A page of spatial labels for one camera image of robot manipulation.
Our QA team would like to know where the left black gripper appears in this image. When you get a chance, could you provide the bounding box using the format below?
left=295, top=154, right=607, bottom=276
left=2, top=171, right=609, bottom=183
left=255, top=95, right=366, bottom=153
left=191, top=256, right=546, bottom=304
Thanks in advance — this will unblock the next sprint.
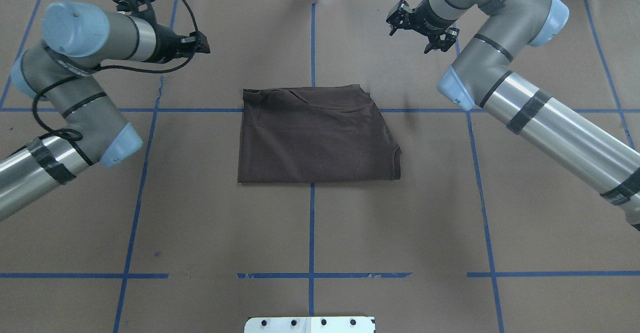
left=155, top=25, right=211, bottom=64

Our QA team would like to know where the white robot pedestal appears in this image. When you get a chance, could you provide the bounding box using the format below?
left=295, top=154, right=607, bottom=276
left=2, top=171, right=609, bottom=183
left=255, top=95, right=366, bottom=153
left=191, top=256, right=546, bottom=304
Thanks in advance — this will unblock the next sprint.
left=243, top=315, right=377, bottom=333

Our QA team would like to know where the brown t-shirt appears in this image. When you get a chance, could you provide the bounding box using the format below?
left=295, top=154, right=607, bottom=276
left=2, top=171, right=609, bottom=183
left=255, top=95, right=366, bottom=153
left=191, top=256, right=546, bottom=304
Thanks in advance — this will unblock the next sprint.
left=237, top=84, right=402, bottom=184

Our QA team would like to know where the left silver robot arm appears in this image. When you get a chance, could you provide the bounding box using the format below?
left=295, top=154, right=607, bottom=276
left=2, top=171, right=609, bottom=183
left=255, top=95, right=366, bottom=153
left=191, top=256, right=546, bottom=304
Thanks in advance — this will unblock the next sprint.
left=0, top=0, right=210, bottom=220

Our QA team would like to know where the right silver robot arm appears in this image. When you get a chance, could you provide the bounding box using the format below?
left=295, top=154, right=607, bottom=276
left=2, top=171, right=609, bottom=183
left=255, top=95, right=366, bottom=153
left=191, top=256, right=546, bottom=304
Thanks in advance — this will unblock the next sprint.
left=386, top=0, right=640, bottom=229

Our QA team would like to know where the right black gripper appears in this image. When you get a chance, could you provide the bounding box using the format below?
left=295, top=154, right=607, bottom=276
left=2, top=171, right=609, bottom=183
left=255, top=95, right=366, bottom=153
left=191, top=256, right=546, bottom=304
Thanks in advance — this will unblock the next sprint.
left=400, top=0, right=460, bottom=54

